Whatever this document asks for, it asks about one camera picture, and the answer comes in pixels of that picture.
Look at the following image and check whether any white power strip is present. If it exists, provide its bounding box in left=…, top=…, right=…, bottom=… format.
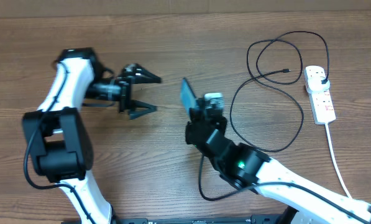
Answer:
left=303, top=65, right=336, bottom=124

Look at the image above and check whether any white charger plug adapter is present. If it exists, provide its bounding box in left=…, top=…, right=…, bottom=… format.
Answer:
left=306, top=77, right=330, bottom=94

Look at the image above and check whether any black USB-C charger cable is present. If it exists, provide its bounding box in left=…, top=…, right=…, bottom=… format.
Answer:
left=229, top=30, right=331, bottom=153

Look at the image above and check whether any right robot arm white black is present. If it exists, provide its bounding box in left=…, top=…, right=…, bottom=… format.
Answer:
left=185, top=108, right=371, bottom=223

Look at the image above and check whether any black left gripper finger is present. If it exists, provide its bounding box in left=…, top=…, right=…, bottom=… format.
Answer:
left=128, top=100, right=157, bottom=119
left=132, top=63, right=162, bottom=84

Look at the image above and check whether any blue Galaxy smartphone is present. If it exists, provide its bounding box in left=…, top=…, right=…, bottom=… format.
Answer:
left=180, top=78, right=198, bottom=117

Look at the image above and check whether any white power strip cord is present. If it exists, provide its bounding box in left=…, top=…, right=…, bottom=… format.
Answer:
left=324, top=123, right=354, bottom=200

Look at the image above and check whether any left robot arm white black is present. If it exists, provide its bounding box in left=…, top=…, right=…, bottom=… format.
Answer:
left=22, top=47, right=162, bottom=223

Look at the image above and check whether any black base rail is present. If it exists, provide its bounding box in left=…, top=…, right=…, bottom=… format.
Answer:
left=60, top=213, right=298, bottom=224

